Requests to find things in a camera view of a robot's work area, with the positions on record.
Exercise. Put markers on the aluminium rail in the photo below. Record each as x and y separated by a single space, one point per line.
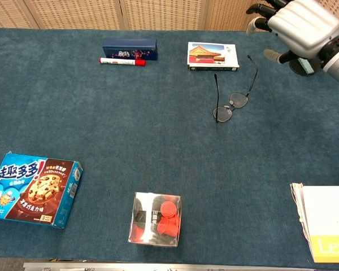
158 266

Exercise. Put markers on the white yellow Lexicon book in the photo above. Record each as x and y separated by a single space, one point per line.
330 220

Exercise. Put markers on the blue chocolate cookie box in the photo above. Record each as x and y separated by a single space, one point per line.
34 192

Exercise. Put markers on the palace picture postcard box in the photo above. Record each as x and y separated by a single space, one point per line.
212 55

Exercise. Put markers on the teal white eraser block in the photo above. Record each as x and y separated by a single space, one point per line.
305 66

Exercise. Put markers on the worn pinkish paper stack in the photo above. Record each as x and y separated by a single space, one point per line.
298 200

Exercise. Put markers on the navy blue pencil case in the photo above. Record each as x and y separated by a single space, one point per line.
130 48

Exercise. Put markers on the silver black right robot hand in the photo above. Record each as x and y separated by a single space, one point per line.
302 25

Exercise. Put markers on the black mesh pen holder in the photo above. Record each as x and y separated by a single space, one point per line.
294 67

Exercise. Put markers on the clear box with red pieces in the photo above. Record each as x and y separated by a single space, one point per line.
158 220

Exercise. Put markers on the red white marker pen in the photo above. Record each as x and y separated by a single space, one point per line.
118 61

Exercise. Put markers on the beige woven folding screen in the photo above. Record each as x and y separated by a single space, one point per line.
164 14

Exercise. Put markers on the black-framed eyeglasses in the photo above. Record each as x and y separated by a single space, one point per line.
238 100

